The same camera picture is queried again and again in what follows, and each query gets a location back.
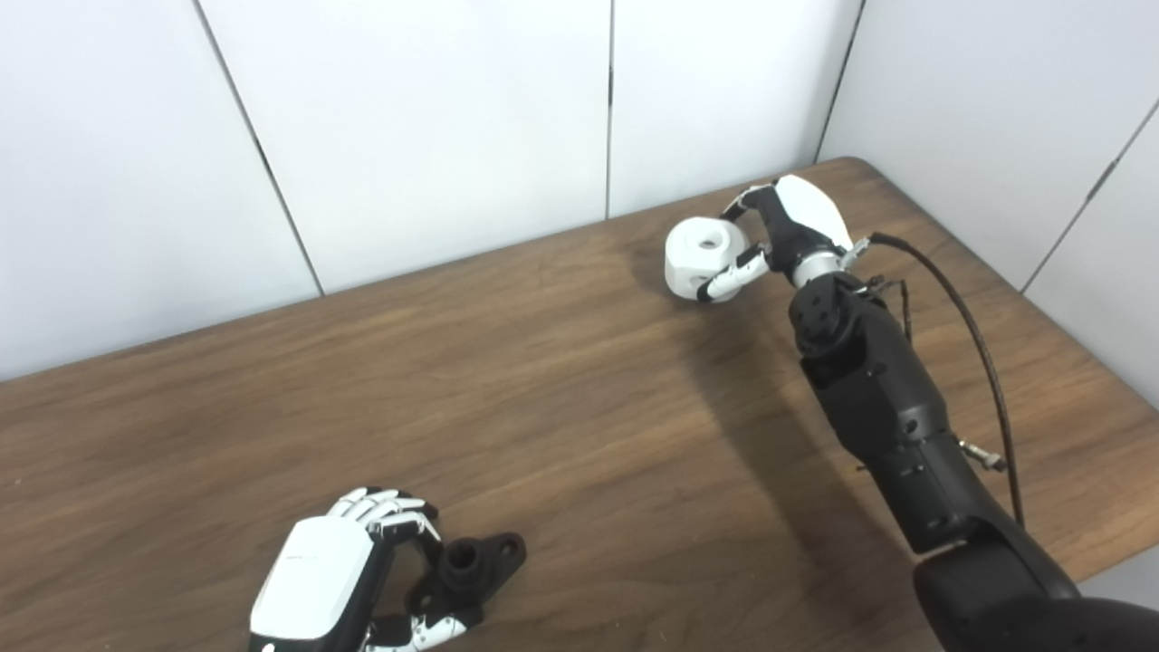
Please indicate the round white piece with holes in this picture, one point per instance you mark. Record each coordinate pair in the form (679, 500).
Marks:
(693, 258)

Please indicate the black flanged holder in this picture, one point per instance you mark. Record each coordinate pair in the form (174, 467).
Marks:
(475, 566)

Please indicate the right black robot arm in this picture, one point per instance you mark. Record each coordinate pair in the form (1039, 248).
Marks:
(887, 398)

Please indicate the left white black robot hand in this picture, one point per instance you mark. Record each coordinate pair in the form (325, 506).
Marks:
(317, 580)

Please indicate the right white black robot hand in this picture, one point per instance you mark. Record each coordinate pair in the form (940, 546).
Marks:
(810, 213)

